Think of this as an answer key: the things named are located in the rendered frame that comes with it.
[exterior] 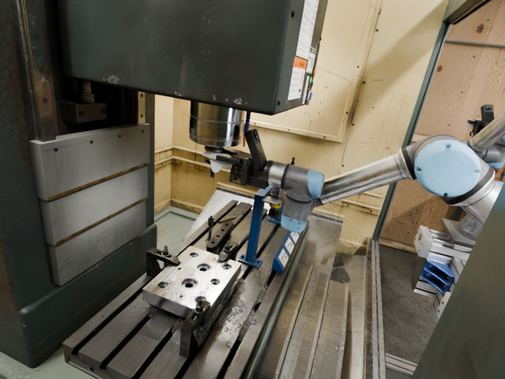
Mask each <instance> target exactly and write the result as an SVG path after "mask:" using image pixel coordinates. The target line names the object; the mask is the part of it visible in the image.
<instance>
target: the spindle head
mask: <svg viewBox="0 0 505 379"><path fill-rule="evenodd" d="M304 3H305V0H57V8H58V16H59V31H60V38H61V46H62V61H63V68H64V73H65V75H67V76H65V78H69V79H74V80H81V81H86V82H90V83H97V84H102V85H106V86H114V87H118V88H123V89H130V90H134V91H138V92H146V93H150V94H155V95H159V96H167V97H171V98H176V99H183V100H187V101H191V102H199V103H204V104H208V105H215V106H220V107H224V108H231V109H236V110H240V111H248V112H252V113H257V114H264V115H268V116H273V115H275V114H280V113H282V112H285V111H289V110H291V109H294V108H298V107H300V106H303V105H305V104H302V101H303V97H304V90H305V86H306V82H307V76H309V77H310V76H312V73H309V72H306V69H305V73H304V81H303V85H302V90H301V97H300V98H297V99H291V100H288V97H289V88H290V83H291V79H292V71H293V66H294V61H295V57H298V58H299V59H303V60H306V61H307V60H308V59H305V58H302V57H300V56H296V52H297V47H298V39H299V34H300V29H301V21H302V17H303V12H304ZM327 5H328V0H319V3H318V8H317V12H316V19H315V23H314V28H313V36H312V40H311V45H310V46H311V47H312V48H313V49H315V50H316V48H317V44H318V43H319V44H320V41H321V40H322V37H321V36H322V29H323V25H324V21H325V13H326V9H327ZM306 68H307V65H306Z"/></svg>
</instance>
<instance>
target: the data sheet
mask: <svg viewBox="0 0 505 379"><path fill-rule="evenodd" d="M318 3H319V0H305V3H304V12H303V17H302V21H301V29H300V34H299V39H298V47H297V52H296V56H300V57H302V58H305V59H308V56H309V52H310V45H311V40H312V36H313V28H314V23H315V19H316V12H317V8H318Z"/></svg>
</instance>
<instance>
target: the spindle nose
mask: <svg viewBox="0 0 505 379"><path fill-rule="evenodd" d="M244 117H245V111H240V110H236V109H231V108H224V107H220V106H215V105H208V104H204V103H199V102H191V101H190V115H189V138H190V139H191V140H192V141H194V142H195V143H197V144H202V145H205V146H210V147H236V146H237V145H239V144H240V143H241V139H242V136H243V124H244Z"/></svg>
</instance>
